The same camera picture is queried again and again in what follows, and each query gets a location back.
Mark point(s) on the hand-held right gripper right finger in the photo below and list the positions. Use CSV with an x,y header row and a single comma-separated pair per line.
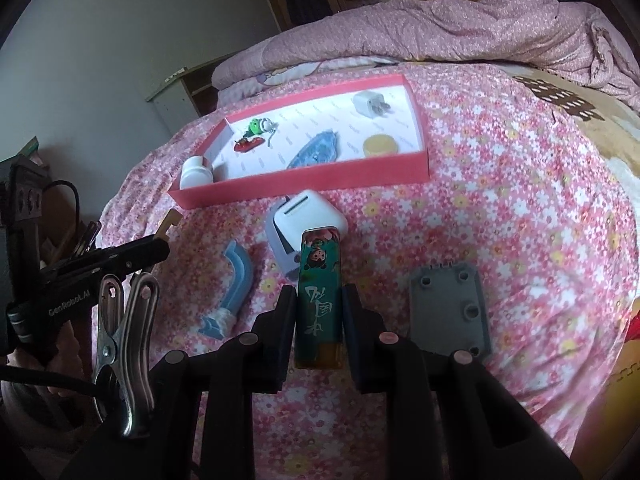
x,y
352,330

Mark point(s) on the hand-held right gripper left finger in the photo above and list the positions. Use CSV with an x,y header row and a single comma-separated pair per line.
x,y
285,330

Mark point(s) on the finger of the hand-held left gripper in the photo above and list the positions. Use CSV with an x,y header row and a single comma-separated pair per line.
x,y
125,257

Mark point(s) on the green cartoon lighter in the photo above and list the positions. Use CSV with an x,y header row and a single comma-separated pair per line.
x,y
320,300

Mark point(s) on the white plastic bottle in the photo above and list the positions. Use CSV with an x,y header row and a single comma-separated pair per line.
x,y
196,175

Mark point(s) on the pink cardboard box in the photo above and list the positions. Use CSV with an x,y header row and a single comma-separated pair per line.
x,y
325,180

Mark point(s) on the small red toy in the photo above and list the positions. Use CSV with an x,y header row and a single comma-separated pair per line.
x,y
247,144

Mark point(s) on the blue correction tape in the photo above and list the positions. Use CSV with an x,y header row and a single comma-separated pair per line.
x,y
315,150

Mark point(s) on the round yellow biscuit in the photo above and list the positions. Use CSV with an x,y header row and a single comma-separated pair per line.
x,y
380,145

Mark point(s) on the green cartoon figurine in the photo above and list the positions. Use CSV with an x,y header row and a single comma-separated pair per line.
x,y
259,125

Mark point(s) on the white charger plug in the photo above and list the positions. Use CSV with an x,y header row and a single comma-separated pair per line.
x,y
365,102

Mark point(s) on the tan wooden piece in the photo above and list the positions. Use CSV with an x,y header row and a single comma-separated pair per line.
x,y
170,220

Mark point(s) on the metal spring clamp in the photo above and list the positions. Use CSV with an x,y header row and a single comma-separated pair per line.
x,y
112,360

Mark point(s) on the grey-blue plastic clip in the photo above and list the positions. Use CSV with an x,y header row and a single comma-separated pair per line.
x,y
280,255

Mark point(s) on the grey plastic block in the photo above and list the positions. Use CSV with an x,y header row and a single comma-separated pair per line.
x,y
445,310

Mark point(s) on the black device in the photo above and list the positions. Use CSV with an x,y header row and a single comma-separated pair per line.
x,y
27,200

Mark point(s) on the white earbuds case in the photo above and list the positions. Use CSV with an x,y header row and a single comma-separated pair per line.
x,y
310,215

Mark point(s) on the white wooden nightstand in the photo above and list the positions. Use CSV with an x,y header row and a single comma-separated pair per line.
x,y
170,105

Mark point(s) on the cartoon print pillow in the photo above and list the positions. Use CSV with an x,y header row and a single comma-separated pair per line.
x,y
290,72

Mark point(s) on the pink floral quilt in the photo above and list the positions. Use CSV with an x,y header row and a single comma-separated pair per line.
x,y
450,25

